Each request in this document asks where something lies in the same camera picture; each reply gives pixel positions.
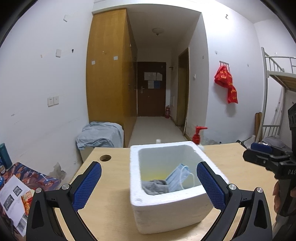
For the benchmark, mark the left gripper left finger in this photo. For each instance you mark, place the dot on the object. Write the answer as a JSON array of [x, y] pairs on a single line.
[[43, 223]]

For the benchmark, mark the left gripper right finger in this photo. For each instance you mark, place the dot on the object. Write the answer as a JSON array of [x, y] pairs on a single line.
[[255, 222]]

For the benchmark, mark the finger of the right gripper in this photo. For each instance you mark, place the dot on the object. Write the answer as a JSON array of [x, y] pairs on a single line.
[[261, 148]]

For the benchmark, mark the person's right hand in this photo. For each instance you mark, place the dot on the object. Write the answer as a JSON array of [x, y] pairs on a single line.
[[276, 194]]

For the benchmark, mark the printed paper sheet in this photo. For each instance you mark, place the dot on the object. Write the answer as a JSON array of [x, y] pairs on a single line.
[[11, 201]]

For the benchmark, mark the white lotion pump bottle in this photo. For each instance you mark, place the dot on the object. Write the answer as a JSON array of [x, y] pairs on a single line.
[[197, 138]]

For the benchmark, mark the white foam box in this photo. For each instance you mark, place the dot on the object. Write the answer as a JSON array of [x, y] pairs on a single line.
[[174, 210]]

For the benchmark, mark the wooden table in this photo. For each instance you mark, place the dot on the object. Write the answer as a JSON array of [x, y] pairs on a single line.
[[108, 212]]

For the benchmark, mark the red hanging bags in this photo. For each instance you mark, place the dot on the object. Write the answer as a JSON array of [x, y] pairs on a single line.
[[224, 79]]

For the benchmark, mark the metal bunk bed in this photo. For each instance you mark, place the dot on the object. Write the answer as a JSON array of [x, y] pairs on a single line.
[[278, 97]]

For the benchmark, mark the blue face mask flat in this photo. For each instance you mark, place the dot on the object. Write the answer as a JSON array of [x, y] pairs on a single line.
[[181, 178]]

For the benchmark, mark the red fire extinguisher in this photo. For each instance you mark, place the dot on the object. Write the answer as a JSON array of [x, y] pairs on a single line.
[[167, 112]]

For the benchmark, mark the grey sock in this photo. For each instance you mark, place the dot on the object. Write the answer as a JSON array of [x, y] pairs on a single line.
[[155, 187]]

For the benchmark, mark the dark brown door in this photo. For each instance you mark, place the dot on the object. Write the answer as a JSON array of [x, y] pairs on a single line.
[[151, 88]]

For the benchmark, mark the ceiling lamp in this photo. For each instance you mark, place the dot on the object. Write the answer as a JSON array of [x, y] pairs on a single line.
[[157, 31]]

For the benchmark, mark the wooden wardrobe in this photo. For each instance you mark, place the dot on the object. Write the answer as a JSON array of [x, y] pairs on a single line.
[[111, 71]]

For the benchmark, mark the wall light switch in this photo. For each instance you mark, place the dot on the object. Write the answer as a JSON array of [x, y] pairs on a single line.
[[52, 101]]

